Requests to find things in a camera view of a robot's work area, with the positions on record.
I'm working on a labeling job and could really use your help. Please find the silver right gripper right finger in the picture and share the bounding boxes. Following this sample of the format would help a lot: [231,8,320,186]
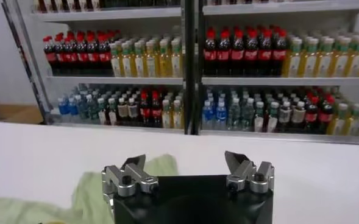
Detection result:
[224,150,276,195]

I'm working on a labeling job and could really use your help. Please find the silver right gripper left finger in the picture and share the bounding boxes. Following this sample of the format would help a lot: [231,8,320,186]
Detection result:
[101,153,160,211]

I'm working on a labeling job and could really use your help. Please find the light green polo shirt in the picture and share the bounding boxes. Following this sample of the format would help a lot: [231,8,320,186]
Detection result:
[0,154,180,224]

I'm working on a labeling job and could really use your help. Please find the white cooler shelf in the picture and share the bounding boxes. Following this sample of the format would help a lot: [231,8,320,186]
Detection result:
[32,6,183,23]
[49,120,186,135]
[46,75,185,86]
[199,129,359,146]
[202,0,359,16]
[201,76,359,87]

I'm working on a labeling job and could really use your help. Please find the small tea bottle white label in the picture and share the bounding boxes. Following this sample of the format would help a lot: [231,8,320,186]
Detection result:
[107,97,119,125]
[97,97,108,125]
[254,102,265,132]
[266,102,280,133]

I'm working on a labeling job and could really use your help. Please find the small clear green water bottle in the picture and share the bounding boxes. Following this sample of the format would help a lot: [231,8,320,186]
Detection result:
[77,94,88,121]
[86,94,99,122]
[227,97,241,131]
[241,97,255,131]

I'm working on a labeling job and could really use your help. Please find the small blue water bottle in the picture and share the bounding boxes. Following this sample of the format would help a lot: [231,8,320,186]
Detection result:
[68,96,80,122]
[215,102,228,131]
[58,97,70,122]
[202,100,215,130]

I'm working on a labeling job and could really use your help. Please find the small dark drink bottle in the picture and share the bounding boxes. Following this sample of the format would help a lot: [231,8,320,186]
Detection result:
[278,102,292,133]
[117,97,129,125]
[127,97,139,126]
[291,102,307,134]

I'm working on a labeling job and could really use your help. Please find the small cola bottle red cap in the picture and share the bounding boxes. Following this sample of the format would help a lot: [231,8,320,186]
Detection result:
[151,91,163,128]
[304,97,319,134]
[139,91,151,127]
[318,96,335,135]

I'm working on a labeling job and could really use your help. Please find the small yellow drink bottle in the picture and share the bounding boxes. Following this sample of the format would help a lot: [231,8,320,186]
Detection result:
[327,103,347,135]
[343,103,359,136]
[162,99,172,128]
[172,99,183,129]

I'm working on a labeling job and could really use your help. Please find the white beverage display cooler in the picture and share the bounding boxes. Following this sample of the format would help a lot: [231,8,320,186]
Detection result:
[29,0,196,135]
[194,0,359,146]

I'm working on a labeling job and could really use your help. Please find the open brown cardboard box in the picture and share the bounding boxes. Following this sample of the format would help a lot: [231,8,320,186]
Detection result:
[0,103,44,125]

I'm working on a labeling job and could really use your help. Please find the black-framed glass cooler door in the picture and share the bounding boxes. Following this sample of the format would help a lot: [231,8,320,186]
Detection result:
[1,0,55,125]

